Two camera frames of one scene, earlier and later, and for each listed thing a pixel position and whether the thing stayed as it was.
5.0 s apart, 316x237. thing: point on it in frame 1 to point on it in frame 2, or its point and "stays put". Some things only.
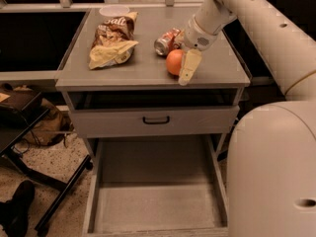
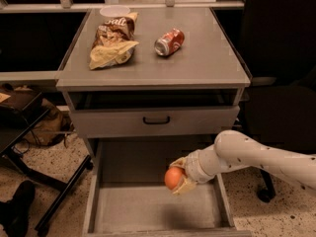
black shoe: (14, 212) stays put
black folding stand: (16, 121) stays put
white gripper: (197, 37) to (194, 167)
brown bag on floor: (51, 127) stays put
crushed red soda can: (165, 43) stays put
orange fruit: (174, 61) to (173, 176)
